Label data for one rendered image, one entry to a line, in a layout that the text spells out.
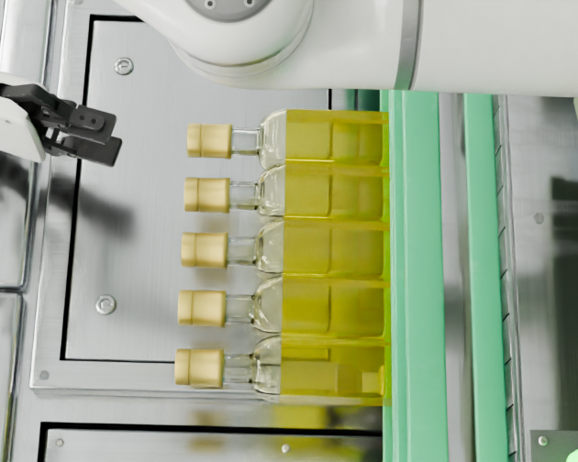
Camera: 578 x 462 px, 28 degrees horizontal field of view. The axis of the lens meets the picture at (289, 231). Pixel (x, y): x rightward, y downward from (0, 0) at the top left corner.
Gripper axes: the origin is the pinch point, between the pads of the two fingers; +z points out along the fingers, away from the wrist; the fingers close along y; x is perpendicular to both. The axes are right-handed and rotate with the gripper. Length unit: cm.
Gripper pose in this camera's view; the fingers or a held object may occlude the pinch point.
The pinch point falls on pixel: (97, 137)
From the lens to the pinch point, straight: 116.4
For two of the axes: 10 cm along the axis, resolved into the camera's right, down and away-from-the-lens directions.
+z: 9.6, 2.7, -0.6
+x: 2.8, -9.0, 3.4
